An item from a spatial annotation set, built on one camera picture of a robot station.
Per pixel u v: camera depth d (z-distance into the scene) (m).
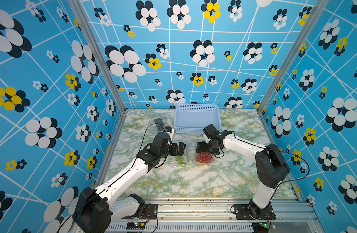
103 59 0.89
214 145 0.68
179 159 0.90
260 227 0.71
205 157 0.89
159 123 1.07
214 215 0.74
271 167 0.47
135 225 0.72
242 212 0.73
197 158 0.90
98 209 0.38
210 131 0.75
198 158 0.91
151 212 0.73
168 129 0.71
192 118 1.16
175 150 0.69
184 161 0.89
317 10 0.69
